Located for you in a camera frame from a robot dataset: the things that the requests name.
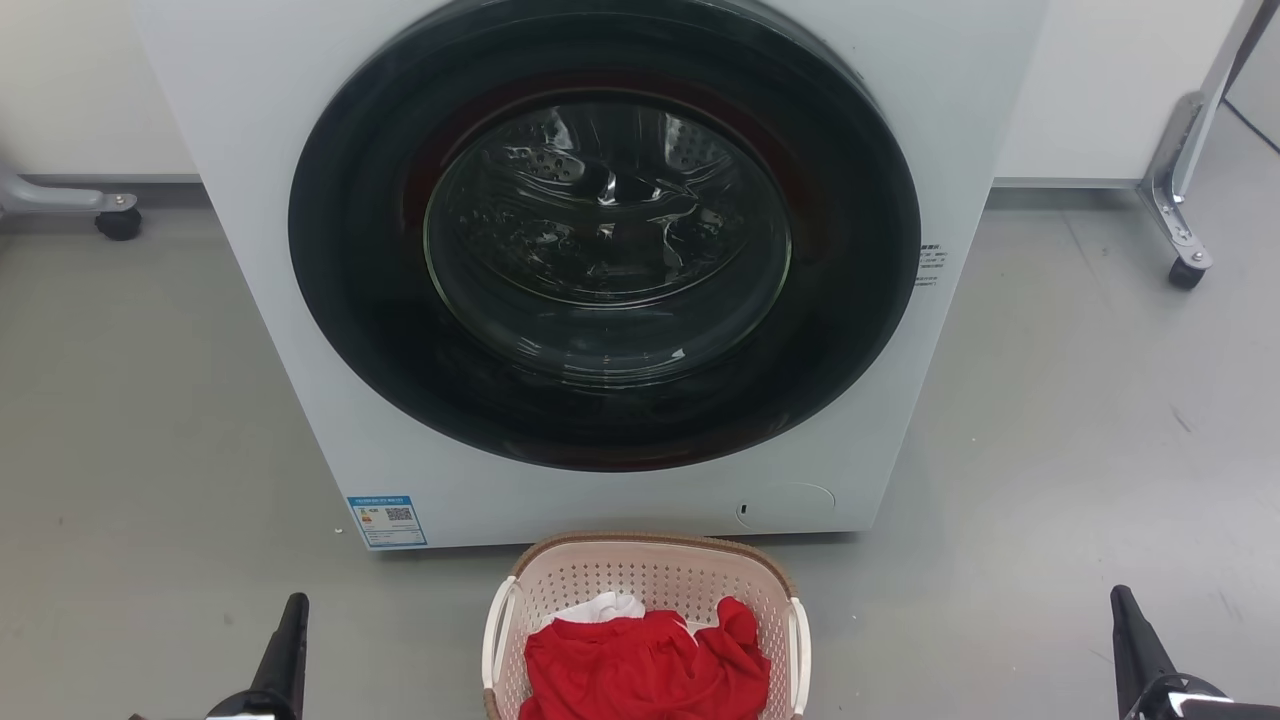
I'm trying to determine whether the red garment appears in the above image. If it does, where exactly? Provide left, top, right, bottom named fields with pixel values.
left=518, top=597, right=773, bottom=720

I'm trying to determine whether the blue energy label sticker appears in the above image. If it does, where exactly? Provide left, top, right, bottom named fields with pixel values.
left=347, top=495, right=428, bottom=549

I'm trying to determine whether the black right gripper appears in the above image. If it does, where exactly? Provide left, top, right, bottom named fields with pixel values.
left=1110, top=585, right=1280, bottom=720

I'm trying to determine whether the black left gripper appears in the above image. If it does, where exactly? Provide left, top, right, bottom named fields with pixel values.
left=204, top=593, right=310, bottom=720

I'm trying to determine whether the black round washing machine door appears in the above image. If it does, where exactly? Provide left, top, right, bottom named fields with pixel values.
left=288, top=0, right=922, bottom=473

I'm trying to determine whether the white garment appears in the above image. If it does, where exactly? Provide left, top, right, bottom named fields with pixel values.
left=543, top=591, right=647, bottom=627

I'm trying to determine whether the beige perforated plastic laundry basket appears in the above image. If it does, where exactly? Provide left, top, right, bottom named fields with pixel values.
left=481, top=532, right=812, bottom=720

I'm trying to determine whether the grey metal frame leg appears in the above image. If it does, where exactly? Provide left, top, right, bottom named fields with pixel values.
left=1139, top=0, right=1280, bottom=272
left=0, top=165, right=139, bottom=217

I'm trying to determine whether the white front-load washing machine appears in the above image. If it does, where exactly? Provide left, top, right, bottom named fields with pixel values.
left=133, top=0, right=1048, bottom=551

